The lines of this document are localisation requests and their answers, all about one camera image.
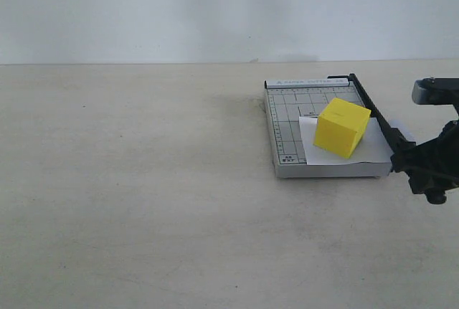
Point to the grey paper cutter base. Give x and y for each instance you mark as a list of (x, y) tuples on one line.
[(288, 100)]

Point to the black cutter blade arm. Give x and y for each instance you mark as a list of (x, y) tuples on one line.
[(393, 135)]

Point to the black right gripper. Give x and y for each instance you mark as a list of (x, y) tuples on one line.
[(432, 166)]

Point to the white paper sheet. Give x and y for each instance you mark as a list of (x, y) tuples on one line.
[(372, 148)]

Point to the yellow cube block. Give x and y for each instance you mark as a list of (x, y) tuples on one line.
[(340, 127)]

